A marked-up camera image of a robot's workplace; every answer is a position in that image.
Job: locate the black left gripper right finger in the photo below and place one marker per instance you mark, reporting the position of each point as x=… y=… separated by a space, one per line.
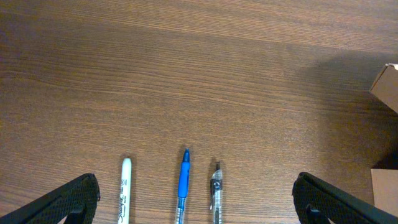
x=317 y=201

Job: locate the brown cardboard box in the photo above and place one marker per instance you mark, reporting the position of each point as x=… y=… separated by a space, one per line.
x=384 y=173

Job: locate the black clear retractable pen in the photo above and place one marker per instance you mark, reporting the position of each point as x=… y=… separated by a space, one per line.
x=216 y=192

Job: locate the blue retractable pen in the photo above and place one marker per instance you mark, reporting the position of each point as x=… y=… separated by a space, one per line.
x=183 y=186

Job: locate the white Sharpie permanent marker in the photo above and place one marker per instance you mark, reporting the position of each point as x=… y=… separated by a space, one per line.
x=125 y=192

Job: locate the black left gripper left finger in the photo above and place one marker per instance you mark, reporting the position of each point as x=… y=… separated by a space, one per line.
x=73 y=202

